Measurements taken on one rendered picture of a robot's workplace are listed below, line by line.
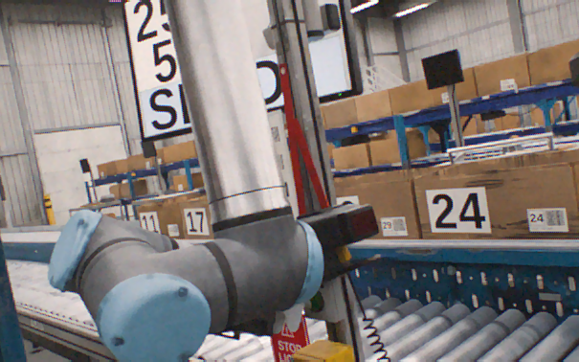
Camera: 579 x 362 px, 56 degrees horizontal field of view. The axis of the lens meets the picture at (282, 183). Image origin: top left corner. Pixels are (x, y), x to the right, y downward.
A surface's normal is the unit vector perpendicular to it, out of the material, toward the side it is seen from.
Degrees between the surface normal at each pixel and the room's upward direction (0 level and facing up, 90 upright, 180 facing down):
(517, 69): 89
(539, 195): 90
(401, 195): 90
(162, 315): 108
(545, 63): 90
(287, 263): 80
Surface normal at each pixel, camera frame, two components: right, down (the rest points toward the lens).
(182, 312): 0.47, 0.27
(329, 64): -0.48, 0.07
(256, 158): 0.43, -0.18
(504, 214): -0.73, 0.19
